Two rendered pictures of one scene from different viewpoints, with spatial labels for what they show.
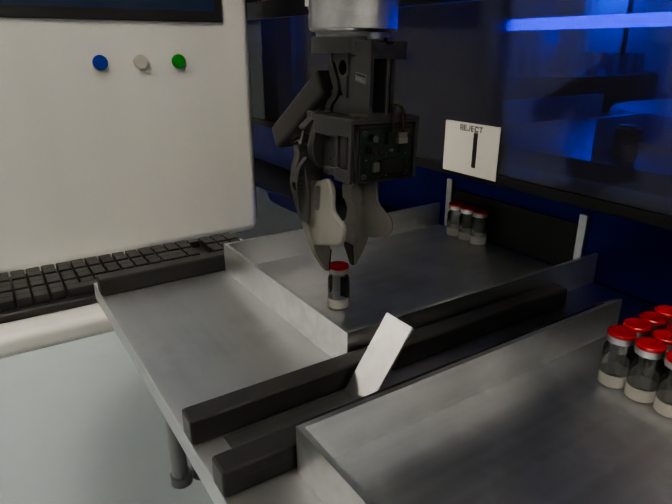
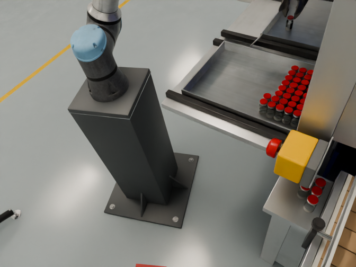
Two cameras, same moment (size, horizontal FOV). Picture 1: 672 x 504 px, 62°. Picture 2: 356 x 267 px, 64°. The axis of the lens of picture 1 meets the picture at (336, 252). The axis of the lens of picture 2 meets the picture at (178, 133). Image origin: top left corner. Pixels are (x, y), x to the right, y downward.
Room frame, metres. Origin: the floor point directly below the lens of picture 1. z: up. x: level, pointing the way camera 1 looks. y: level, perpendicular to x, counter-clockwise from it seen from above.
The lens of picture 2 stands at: (-0.10, -0.72, 1.51)
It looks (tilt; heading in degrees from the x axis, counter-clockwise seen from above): 52 degrees down; 78
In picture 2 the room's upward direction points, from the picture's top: 14 degrees counter-clockwise
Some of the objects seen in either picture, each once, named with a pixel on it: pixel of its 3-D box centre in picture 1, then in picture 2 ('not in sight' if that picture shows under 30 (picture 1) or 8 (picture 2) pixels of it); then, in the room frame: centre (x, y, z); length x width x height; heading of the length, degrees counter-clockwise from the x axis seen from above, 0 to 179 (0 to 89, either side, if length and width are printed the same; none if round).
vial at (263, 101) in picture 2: not in sight; (263, 106); (0.24, -0.29, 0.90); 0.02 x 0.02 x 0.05
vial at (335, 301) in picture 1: (338, 286); (289, 23); (0.52, 0.00, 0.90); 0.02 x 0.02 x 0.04
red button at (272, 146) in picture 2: not in sight; (276, 149); (0.15, -0.46, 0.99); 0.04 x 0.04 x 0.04; 33
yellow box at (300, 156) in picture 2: not in sight; (299, 158); (0.17, -0.50, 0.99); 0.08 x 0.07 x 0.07; 123
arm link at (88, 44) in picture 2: not in sight; (93, 50); (-0.13, 0.17, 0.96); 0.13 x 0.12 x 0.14; 63
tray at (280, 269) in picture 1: (405, 262); (325, 27); (0.60, -0.08, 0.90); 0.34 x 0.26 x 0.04; 123
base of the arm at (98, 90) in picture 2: not in sight; (105, 77); (-0.14, 0.17, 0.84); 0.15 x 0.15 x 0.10
